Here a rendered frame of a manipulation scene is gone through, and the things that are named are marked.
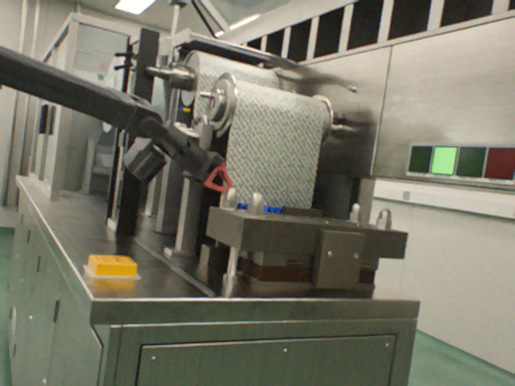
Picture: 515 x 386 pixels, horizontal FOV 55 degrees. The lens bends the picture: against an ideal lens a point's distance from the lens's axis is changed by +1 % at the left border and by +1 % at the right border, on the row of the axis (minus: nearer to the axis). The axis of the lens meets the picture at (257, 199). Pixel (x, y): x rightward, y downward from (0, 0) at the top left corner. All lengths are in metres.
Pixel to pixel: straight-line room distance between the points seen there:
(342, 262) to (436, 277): 3.15
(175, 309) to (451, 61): 0.70
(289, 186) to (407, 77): 0.35
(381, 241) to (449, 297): 2.99
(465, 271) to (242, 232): 3.17
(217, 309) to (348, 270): 0.30
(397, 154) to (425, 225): 3.10
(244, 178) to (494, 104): 0.51
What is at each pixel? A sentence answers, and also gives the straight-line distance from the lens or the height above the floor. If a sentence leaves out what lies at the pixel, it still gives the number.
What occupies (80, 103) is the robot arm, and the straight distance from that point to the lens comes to 0.93.
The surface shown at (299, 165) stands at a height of 1.14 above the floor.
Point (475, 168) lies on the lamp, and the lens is 0.98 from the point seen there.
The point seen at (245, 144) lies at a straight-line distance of 1.09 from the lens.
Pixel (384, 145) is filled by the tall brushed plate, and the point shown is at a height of 1.21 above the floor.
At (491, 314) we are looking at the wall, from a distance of 3.84.
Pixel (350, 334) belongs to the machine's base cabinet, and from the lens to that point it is 1.00.
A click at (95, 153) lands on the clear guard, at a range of 2.04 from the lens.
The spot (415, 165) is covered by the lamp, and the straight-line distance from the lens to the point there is 1.07.
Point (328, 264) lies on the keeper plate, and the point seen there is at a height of 0.96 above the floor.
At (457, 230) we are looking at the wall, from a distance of 4.01.
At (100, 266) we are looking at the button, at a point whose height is 0.92.
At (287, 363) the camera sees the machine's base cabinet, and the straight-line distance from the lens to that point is 0.94.
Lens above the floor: 1.11
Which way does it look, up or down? 3 degrees down
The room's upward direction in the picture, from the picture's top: 8 degrees clockwise
